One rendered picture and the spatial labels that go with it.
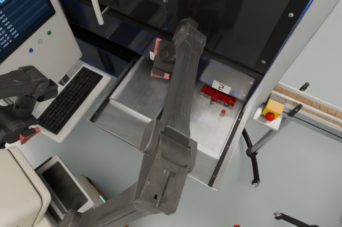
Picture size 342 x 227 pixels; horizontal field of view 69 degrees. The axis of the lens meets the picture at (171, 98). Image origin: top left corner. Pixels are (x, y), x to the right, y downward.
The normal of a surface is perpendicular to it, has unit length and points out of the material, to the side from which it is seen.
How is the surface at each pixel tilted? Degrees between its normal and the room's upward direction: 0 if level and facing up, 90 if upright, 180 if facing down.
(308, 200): 0
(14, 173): 42
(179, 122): 34
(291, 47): 90
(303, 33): 90
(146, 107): 0
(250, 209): 0
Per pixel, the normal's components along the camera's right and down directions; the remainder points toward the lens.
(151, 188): 0.50, -0.22
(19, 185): 0.50, -0.76
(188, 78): 0.58, -0.45
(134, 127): 0.03, -0.48
